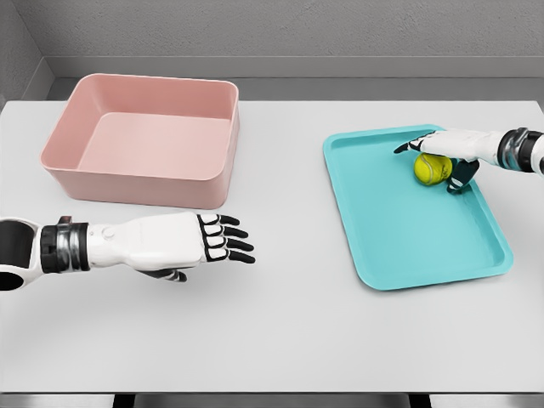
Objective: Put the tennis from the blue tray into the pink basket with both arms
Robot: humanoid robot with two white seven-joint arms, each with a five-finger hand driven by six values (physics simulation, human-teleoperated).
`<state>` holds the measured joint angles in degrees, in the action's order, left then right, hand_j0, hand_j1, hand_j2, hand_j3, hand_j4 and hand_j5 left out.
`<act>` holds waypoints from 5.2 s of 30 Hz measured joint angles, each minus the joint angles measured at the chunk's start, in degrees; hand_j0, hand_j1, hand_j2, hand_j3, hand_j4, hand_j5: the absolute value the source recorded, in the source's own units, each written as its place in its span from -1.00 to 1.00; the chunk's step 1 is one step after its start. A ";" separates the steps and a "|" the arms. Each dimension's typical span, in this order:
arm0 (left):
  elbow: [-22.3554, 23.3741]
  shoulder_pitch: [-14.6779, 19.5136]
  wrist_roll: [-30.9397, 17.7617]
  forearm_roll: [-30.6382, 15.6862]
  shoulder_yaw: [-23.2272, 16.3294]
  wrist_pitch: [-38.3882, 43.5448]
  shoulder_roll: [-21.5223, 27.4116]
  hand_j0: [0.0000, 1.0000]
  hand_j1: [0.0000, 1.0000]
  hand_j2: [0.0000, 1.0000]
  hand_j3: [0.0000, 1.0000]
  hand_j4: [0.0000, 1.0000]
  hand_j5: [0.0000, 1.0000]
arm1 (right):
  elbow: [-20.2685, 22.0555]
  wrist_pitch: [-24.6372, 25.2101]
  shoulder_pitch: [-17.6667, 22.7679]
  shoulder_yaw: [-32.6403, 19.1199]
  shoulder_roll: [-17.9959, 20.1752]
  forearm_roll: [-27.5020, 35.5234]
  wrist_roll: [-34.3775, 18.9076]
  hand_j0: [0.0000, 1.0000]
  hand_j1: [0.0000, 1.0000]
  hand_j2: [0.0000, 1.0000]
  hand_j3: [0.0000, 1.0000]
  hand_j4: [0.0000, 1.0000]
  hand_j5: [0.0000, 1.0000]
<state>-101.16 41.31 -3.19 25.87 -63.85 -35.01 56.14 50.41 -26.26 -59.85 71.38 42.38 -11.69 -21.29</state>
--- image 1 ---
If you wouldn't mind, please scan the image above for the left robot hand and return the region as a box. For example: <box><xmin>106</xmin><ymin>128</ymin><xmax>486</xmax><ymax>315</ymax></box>
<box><xmin>134</xmin><ymin>212</ymin><xmax>257</xmax><ymax>284</ymax></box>

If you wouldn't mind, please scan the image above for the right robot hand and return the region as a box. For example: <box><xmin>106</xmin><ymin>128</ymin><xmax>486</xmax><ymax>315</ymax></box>
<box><xmin>393</xmin><ymin>128</ymin><xmax>481</xmax><ymax>196</ymax></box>

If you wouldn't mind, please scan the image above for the yellow tennis ball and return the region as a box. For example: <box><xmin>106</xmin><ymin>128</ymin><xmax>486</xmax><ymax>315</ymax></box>
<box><xmin>413</xmin><ymin>153</ymin><xmax>454</xmax><ymax>186</ymax></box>

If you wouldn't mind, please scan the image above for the blue plastic tray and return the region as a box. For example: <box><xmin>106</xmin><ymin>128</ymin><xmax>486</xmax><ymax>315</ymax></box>
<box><xmin>321</xmin><ymin>123</ymin><xmax>514</xmax><ymax>292</ymax></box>

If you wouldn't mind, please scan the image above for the pink plastic basket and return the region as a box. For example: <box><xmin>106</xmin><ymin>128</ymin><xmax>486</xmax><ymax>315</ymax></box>
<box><xmin>39</xmin><ymin>72</ymin><xmax>241</xmax><ymax>210</ymax></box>

